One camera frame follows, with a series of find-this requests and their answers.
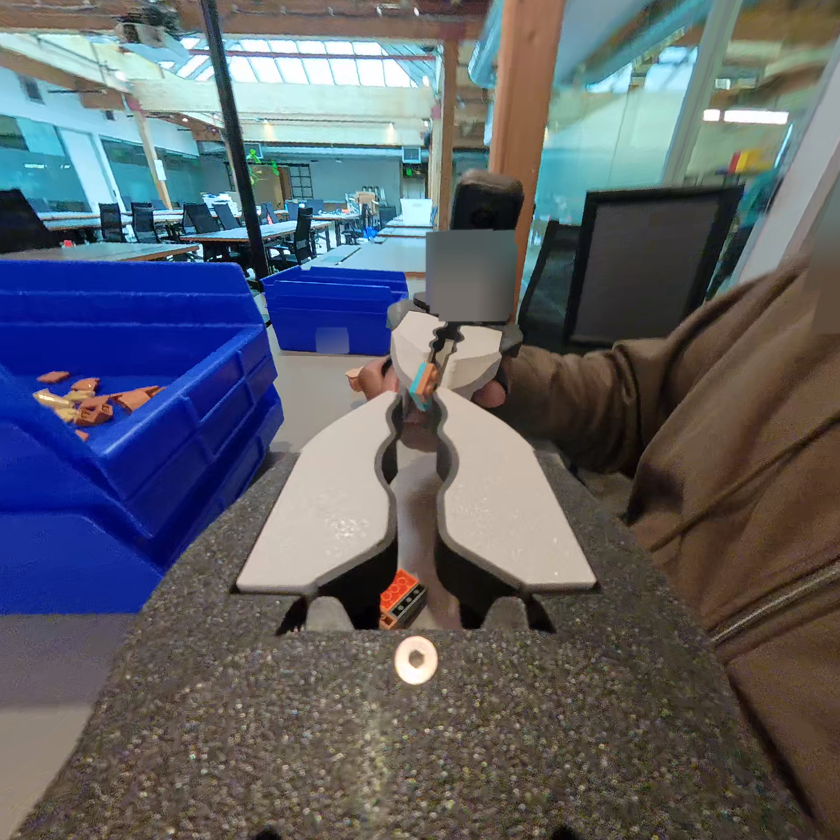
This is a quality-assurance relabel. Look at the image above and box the ceiling projector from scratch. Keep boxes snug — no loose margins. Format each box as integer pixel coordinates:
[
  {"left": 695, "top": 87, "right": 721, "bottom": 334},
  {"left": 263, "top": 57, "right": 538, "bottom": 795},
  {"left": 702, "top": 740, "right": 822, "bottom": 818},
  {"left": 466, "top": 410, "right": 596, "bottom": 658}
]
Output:
[{"left": 116, "top": 11, "right": 186, "bottom": 61}]

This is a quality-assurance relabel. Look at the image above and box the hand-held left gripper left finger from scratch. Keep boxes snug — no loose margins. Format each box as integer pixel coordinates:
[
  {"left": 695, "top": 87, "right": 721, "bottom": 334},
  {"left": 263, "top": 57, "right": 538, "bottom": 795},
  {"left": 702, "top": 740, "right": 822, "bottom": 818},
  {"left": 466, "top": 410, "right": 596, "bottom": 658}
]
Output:
[{"left": 237, "top": 394, "right": 399, "bottom": 598}]

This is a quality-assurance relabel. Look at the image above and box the wooden pillar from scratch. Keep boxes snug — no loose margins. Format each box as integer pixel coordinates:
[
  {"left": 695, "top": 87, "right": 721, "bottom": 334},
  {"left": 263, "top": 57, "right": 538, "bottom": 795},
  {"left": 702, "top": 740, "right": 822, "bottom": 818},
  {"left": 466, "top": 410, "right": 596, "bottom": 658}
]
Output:
[{"left": 489, "top": 0, "right": 567, "bottom": 263}]

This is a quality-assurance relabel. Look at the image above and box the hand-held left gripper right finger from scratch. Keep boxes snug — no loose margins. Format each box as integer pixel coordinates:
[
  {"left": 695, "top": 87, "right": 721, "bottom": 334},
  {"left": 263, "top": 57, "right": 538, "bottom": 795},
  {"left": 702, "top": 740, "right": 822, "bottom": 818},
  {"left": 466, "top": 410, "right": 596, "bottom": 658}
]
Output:
[{"left": 436, "top": 388, "right": 598, "bottom": 594}]

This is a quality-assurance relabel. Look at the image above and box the blue storage bin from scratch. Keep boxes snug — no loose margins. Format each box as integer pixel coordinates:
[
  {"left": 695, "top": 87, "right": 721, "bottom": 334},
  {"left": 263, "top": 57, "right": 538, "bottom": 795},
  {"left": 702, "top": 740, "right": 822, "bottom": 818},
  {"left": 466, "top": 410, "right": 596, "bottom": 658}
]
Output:
[{"left": 263, "top": 267, "right": 412, "bottom": 358}]

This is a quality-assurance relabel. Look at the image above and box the brown toy brick model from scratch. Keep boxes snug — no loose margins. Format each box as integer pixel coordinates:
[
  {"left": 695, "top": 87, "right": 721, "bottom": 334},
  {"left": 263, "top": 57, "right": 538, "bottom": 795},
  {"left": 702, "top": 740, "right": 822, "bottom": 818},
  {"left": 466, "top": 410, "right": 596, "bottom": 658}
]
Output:
[{"left": 407, "top": 357, "right": 443, "bottom": 405}]

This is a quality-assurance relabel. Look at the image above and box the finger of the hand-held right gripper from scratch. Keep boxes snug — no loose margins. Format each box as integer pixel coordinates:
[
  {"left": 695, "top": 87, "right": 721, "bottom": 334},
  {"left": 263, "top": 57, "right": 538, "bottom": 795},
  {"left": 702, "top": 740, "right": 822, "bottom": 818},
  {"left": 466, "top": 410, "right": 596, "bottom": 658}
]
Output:
[
  {"left": 390, "top": 313, "right": 456, "bottom": 397},
  {"left": 437, "top": 329, "right": 509, "bottom": 401}
]

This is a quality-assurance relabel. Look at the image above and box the stack of blue plastic bins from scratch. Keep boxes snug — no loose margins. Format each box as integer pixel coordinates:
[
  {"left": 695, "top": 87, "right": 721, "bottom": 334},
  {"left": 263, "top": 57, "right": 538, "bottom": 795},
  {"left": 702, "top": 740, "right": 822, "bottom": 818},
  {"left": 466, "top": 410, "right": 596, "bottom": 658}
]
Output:
[{"left": 0, "top": 259, "right": 284, "bottom": 616}]

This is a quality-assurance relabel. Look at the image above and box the person's right forearm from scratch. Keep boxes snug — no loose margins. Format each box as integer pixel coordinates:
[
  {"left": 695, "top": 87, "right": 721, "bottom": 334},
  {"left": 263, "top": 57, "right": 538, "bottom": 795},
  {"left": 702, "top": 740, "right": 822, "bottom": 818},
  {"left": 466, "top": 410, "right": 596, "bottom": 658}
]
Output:
[{"left": 493, "top": 309, "right": 736, "bottom": 481}]

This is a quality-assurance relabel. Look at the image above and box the black pole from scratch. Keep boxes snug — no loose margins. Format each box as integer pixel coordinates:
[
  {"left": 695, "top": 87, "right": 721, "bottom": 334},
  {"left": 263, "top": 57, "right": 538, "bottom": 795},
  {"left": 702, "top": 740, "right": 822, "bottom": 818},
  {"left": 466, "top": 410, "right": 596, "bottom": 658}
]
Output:
[{"left": 200, "top": 0, "right": 271, "bottom": 284}]

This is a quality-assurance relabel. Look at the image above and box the pile of small toy bricks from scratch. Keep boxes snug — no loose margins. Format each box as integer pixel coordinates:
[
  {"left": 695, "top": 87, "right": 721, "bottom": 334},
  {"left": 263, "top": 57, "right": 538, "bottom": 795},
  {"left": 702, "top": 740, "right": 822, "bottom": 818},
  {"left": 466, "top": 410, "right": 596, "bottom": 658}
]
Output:
[{"left": 33, "top": 371, "right": 166, "bottom": 442}]

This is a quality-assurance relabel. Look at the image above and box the person's right hand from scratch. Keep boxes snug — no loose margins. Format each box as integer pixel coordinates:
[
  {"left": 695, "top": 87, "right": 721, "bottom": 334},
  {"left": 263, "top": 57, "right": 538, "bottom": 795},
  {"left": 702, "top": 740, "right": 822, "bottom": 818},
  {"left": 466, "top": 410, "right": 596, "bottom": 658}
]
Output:
[{"left": 355, "top": 359, "right": 514, "bottom": 455}]

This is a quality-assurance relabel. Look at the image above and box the black flat monitor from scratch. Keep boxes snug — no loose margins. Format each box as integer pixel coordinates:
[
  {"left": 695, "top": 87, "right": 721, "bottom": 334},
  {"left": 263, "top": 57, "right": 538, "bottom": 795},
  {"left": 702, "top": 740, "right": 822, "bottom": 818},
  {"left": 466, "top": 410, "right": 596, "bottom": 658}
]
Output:
[{"left": 565, "top": 184, "right": 746, "bottom": 350}]

